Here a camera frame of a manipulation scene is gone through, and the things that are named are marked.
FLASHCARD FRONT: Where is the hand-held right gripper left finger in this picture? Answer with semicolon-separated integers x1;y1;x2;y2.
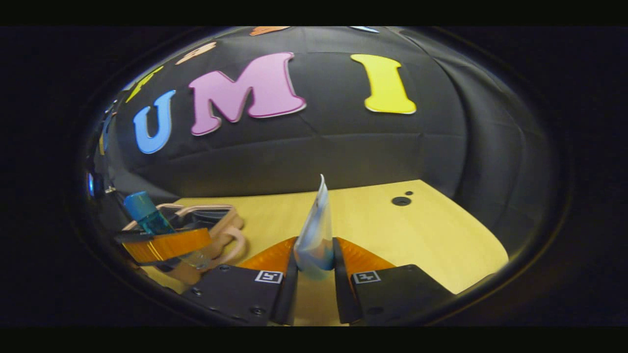
181;236;300;327

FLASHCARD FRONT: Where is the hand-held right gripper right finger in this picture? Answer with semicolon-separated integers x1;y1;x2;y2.
333;237;455;325

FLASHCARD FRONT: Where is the blue bottle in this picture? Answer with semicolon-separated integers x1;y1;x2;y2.
123;191;212;270

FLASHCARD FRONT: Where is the blue white tube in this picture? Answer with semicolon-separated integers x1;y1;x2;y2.
293;174;336;273

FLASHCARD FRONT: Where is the pink suitcase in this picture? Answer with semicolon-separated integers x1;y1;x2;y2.
120;203;246;286

